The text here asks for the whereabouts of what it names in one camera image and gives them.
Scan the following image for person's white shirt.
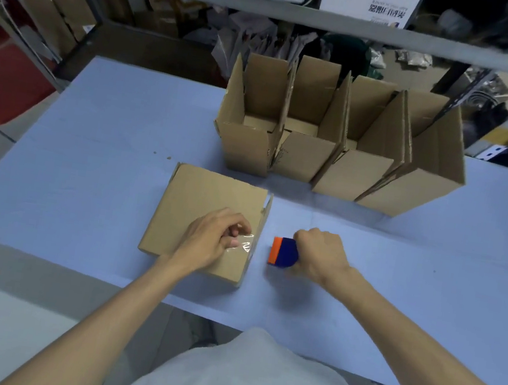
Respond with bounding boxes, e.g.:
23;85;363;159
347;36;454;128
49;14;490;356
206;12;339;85
116;308;414;385

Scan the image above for orange blue tape dispenser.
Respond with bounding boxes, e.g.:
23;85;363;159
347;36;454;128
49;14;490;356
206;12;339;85
266;234;303;271

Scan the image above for person's right forearm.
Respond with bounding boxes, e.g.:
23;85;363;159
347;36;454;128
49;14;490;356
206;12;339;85
309;264;508;385

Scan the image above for silver reflective roll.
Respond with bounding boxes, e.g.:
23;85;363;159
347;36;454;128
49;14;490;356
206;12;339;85
463;66;508;114

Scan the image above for person's right hand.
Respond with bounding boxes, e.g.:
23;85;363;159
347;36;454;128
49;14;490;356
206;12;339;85
286;225;366;295

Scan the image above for person's left forearm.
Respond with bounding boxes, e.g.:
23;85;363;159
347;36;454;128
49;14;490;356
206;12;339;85
0;232;194;385

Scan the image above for person's left hand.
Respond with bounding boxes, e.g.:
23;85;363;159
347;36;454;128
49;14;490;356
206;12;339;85
166;201;257;287

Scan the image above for large brown storage cardboard box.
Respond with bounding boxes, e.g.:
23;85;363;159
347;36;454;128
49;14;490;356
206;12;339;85
6;0;101;61

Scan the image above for dark green bag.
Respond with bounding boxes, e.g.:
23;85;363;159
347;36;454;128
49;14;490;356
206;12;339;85
317;30;393;83

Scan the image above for bundle of grey paper bags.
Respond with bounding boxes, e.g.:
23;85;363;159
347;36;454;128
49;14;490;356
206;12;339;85
208;7;308;89

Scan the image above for plain brown cardboard box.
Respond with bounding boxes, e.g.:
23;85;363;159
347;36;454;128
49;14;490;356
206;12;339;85
134;158;277;291

